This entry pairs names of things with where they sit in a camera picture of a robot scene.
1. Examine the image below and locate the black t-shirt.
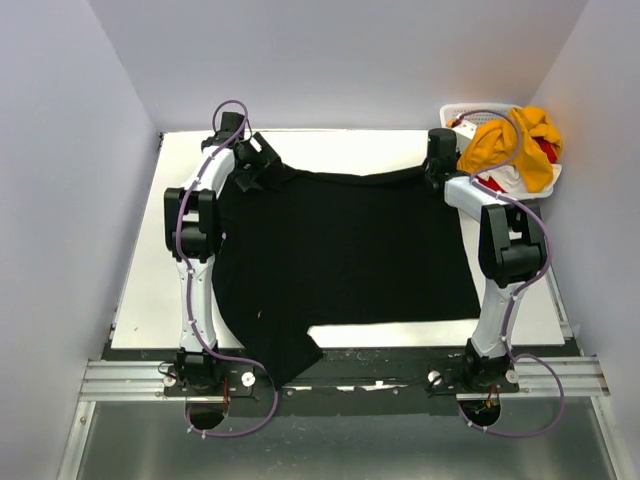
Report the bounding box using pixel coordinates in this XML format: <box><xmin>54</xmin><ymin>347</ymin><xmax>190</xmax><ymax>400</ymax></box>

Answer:
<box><xmin>212</xmin><ymin>166</ymin><xmax>480</xmax><ymax>386</ymax></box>

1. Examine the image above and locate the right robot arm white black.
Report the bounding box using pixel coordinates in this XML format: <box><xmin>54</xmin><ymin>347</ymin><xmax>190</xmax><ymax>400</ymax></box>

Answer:
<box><xmin>424</xmin><ymin>128</ymin><xmax>548</xmax><ymax>392</ymax></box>

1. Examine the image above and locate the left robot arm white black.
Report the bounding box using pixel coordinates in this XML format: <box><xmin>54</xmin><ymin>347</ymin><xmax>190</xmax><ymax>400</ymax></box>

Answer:
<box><xmin>163</xmin><ymin>111</ymin><xmax>265</xmax><ymax>395</ymax></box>

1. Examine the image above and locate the white plastic laundry basket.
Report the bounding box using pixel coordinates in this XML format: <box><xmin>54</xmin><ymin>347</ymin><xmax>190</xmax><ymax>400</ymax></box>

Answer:
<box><xmin>438</xmin><ymin>102</ymin><xmax>564</xmax><ymax>201</ymax></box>

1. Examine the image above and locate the white t-shirt in basket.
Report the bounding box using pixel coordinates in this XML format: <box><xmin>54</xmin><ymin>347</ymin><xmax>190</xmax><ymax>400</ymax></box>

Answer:
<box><xmin>478</xmin><ymin>165</ymin><xmax>528</xmax><ymax>195</ymax></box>

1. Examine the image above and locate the yellow t-shirt in basket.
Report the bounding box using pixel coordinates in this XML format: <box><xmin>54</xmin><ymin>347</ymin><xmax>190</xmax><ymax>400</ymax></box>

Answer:
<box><xmin>446</xmin><ymin>105</ymin><xmax>564</xmax><ymax>193</ymax></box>

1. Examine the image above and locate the red t-shirt in basket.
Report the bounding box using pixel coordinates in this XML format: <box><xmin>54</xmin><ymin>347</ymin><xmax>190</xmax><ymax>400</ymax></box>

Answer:
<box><xmin>474</xmin><ymin>138</ymin><xmax>561</xmax><ymax>194</ymax></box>

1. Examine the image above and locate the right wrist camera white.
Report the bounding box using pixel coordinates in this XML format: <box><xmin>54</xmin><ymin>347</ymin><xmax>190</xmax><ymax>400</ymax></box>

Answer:
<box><xmin>451</xmin><ymin>119</ymin><xmax>477</xmax><ymax>150</ymax></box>

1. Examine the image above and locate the black mounting base plate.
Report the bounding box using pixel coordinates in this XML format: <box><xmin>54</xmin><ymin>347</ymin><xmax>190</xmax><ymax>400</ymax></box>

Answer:
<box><xmin>103</xmin><ymin>347</ymin><xmax>518</xmax><ymax>417</ymax></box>

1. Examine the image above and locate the aluminium rail frame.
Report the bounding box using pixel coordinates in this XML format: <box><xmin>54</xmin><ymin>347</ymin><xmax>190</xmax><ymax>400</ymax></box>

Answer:
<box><xmin>54</xmin><ymin>204</ymin><xmax>621</xmax><ymax>480</ymax></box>

